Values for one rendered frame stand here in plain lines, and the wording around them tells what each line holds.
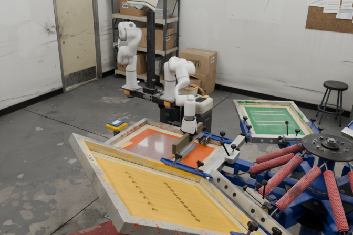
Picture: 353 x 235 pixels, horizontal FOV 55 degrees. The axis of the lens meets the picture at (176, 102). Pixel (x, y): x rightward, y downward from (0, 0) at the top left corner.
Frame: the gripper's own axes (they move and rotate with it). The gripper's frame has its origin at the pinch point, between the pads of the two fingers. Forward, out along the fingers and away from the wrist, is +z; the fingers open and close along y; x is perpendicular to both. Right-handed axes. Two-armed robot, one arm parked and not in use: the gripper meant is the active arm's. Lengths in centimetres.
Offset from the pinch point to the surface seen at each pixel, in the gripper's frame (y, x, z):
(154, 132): 38.9, -15.3, 14.3
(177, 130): 23.4, -25.1, 11.7
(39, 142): 250, -60, 112
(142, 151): 30.2, 12.9, 14.0
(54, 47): 364, -198, 30
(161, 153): 17.0, 7.8, 13.9
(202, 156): -9.2, -5.0, 13.9
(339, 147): -92, 1, -23
